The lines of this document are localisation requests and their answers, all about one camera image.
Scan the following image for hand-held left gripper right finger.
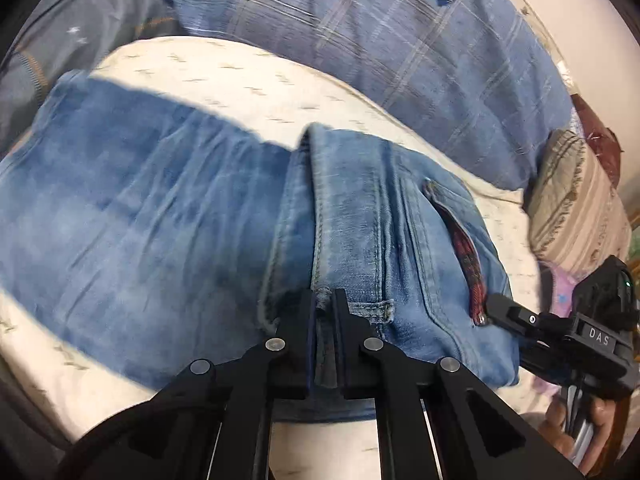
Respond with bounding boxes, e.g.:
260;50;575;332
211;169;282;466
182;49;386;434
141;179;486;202
332;288;586;480

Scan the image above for blue denim pants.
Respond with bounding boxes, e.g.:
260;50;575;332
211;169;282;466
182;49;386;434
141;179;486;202
0;70;521;423

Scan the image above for person's right hand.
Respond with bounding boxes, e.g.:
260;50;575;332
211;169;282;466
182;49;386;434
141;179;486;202
542;392;623;467

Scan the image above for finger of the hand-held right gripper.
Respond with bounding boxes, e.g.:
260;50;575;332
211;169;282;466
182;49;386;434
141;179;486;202
484;293;577;343
517;342;576;378

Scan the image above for beige striped pillow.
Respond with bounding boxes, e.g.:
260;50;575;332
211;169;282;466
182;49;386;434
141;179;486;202
522;130;633;276

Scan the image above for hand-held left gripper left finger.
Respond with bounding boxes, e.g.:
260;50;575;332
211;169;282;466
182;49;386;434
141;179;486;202
55;289;318;480

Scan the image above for grey patterned cloth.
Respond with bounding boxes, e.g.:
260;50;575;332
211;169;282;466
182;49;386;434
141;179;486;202
0;0;186;146

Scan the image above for dark red cushion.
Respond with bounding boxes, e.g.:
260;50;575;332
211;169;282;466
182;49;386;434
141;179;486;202
570;95;623;186

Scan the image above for cream leaf print blanket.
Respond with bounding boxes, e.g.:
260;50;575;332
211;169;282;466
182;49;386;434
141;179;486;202
0;35;566;480

